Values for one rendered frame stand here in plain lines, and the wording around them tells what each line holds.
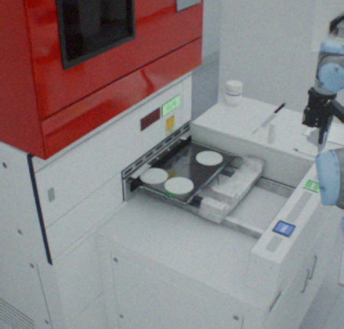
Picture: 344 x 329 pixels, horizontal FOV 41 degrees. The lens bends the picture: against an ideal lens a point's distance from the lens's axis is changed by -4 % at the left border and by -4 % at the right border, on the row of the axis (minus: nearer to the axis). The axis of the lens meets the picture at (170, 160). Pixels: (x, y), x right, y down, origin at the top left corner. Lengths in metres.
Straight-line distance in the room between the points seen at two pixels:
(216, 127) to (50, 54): 0.93
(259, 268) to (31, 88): 0.79
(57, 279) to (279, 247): 0.71
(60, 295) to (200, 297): 0.47
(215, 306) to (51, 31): 0.92
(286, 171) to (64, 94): 0.95
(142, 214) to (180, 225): 0.15
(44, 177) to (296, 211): 0.77
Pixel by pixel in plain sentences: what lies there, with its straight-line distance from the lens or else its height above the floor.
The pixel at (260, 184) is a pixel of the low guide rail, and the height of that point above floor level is 0.84.
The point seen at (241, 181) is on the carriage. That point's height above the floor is 0.88.
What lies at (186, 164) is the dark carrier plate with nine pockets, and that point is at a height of 0.90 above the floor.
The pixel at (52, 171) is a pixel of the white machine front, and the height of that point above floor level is 1.14.
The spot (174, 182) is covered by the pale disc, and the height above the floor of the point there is 0.90.
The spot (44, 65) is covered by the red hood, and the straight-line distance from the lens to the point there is 1.18.
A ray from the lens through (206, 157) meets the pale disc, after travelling 1.86.
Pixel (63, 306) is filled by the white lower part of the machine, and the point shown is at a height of 0.62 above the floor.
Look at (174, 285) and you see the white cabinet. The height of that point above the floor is 0.75.
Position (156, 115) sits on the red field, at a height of 1.10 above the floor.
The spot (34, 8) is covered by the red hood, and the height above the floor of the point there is 1.62.
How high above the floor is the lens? 1.88
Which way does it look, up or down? 33 degrees down
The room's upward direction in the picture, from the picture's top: straight up
